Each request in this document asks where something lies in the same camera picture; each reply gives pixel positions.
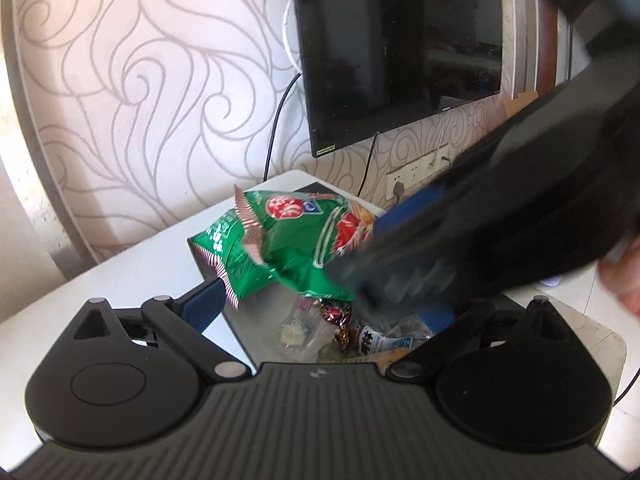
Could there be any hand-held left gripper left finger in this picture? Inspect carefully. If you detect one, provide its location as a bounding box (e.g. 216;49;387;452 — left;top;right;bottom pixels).
72;277;252;379

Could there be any brown foil candy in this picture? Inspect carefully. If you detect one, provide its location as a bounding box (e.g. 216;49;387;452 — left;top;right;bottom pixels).
315;300;354;327

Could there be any thin black television cable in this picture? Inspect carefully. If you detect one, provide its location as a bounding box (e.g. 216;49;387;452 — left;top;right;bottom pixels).
357;130;381;197

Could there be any green snack bag red print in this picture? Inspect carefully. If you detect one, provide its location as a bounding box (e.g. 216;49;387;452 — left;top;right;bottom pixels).
232;185;381;307

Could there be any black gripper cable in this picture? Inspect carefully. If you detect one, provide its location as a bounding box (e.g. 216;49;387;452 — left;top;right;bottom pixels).
612;359;640;407

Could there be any person's right hand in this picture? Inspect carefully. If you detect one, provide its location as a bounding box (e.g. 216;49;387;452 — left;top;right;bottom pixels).
599;239;640;317

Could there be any white wall cable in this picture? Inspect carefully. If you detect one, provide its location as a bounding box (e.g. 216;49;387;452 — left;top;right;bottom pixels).
281;0;302;74

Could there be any blue white label snack packet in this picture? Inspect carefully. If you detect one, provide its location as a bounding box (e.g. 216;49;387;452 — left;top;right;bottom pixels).
352;325;416;357

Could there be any clear packet with white candy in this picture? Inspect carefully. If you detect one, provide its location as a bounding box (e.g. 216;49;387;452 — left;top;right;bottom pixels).
276;310;322;352

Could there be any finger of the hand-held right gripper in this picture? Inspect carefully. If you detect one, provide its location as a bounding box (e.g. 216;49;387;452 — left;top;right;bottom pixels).
325;185;472;307

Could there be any black television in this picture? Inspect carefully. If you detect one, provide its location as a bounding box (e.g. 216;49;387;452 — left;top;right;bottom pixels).
291;0;503;158

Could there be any white plug with cable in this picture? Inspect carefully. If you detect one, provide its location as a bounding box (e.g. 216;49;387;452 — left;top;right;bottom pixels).
429;115;452;169

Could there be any green snack bag with barcode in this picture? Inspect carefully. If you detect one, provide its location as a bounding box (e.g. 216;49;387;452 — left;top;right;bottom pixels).
189;209;281;311

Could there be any grey box with white inside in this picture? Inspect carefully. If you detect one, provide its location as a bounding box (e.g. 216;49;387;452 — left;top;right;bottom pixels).
186;182;453;367

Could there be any white wall socket plate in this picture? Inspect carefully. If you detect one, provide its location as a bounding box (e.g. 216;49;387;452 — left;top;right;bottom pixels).
387;156;454;192

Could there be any gold foil candy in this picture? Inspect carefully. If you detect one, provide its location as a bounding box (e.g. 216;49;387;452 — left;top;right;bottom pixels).
332;327;357;352

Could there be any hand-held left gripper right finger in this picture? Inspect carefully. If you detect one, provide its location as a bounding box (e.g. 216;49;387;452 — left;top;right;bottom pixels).
390;296;569;380

